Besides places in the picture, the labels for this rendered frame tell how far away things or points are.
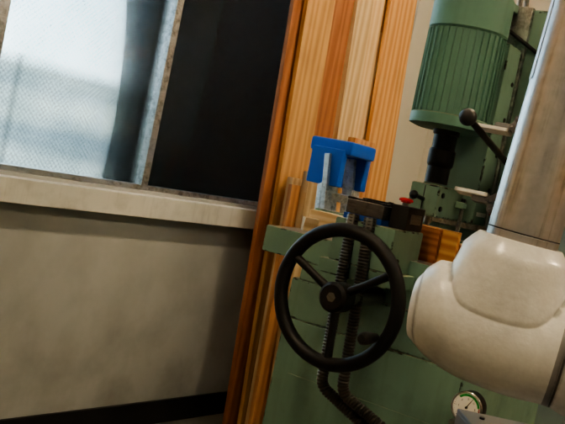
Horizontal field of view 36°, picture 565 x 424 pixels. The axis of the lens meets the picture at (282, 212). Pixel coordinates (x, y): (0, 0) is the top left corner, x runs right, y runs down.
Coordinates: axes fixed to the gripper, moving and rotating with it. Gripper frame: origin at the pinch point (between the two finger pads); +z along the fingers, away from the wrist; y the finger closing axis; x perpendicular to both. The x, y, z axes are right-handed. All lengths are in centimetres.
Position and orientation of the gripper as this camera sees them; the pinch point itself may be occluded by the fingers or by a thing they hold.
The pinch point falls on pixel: (472, 159)
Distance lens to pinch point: 181.3
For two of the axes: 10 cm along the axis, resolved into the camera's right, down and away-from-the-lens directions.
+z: -8.1, -2.0, 5.5
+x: -4.8, -3.0, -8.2
